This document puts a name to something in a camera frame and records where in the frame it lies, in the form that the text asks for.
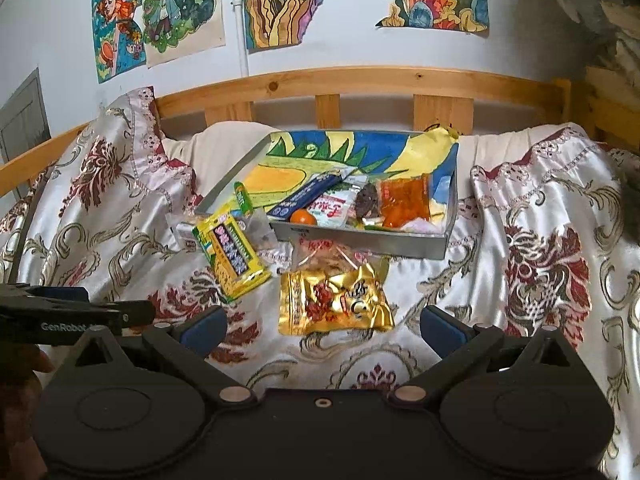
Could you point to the wooden sofa backrest frame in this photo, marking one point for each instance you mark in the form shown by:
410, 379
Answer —
438, 95

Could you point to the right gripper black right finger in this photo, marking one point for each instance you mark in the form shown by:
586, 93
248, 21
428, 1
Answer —
510, 403

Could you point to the yellow green sushi seaweed packet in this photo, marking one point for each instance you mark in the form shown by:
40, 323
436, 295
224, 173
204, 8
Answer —
238, 271

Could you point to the small orange mandarin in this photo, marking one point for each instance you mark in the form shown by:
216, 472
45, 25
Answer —
303, 216

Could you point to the silver tray with dinosaur drawing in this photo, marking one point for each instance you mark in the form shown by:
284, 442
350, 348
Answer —
282, 162

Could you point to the camouflage fabric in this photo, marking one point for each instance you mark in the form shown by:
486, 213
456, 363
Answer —
613, 27

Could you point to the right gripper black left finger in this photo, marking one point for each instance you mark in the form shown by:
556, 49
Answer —
129, 405

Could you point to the white green seaweed snack packet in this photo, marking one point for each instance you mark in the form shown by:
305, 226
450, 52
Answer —
332, 207

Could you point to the white wall pipe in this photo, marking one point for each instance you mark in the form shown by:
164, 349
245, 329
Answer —
238, 10

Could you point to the blue calcium milk powder sachet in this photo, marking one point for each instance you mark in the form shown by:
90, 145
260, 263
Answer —
309, 192

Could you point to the floral satin sofa cover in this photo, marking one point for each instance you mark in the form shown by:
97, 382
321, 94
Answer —
552, 239

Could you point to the clear red-print peanut snack bag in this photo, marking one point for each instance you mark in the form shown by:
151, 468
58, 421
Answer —
335, 258

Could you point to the orange jelly snack bag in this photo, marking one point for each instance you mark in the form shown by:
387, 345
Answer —
404, 200

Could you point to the green sausage stick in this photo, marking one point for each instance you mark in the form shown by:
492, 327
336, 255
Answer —
242, 197

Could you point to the dark dried fruit packet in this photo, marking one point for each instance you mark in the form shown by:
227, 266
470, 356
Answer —
366, 203

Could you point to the blond child wall drawing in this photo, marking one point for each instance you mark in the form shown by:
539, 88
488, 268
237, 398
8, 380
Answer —
176, 28

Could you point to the gold foil snack bag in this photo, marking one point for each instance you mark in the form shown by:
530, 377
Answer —
317, 301

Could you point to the operator hand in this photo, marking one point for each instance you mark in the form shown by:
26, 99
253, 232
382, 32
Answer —
20, 394

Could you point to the grey wall panel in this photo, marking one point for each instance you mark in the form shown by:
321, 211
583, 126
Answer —
24, 122

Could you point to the anime girl wall drawing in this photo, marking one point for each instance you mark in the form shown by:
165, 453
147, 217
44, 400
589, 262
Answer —
117, 38

